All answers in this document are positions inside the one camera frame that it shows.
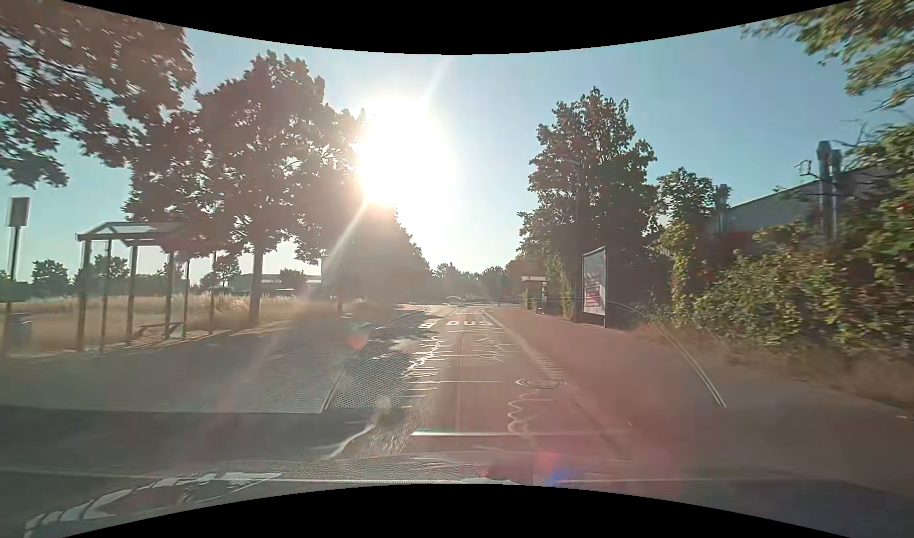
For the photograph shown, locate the grey asphalt road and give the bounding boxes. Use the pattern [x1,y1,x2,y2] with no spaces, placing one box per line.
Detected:
[0,302,652,487]

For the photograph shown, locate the building with canopy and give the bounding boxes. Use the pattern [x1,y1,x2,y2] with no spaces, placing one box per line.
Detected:
[506,258,549,309]

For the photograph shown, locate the paved pavement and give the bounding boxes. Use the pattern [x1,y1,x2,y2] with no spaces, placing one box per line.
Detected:
[484,305,914,494]
[0,305,428,415]

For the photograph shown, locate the row of bushes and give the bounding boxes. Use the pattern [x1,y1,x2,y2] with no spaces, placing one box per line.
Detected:
[651,123,914,360]

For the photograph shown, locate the car's own bonnet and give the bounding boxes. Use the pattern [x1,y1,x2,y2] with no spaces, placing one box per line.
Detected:
[0,453,914,538]

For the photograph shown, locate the low building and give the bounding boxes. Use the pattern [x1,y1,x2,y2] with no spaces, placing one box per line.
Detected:
[229,272,323,294]

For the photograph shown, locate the road markings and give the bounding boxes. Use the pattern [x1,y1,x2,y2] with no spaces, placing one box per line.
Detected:
[404,308,570,438]

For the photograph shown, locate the billboard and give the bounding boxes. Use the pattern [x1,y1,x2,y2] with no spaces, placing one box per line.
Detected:
[580,246,609,327]

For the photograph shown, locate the bus stop sign pole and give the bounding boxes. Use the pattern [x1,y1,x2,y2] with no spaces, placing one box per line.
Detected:
[0,196,32,354]

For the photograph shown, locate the bus shelter with bench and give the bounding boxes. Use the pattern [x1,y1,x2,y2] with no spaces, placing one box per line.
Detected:
[74,220,219,352]

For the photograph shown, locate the grey building with chimneys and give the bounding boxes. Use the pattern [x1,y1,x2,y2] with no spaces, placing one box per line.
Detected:
[712,140,887,244]

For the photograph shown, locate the large leafy tree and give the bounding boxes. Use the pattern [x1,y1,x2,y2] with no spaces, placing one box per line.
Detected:
[741,0,914,113]
[124,51,368,327]
[517,87,659,318]
[0,0,198,189]

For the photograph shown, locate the row of trees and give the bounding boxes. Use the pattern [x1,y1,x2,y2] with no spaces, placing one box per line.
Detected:
[318,202,518,307]

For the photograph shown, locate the dry grass field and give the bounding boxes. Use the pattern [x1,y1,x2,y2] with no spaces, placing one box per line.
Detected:
[0,293,353,354]

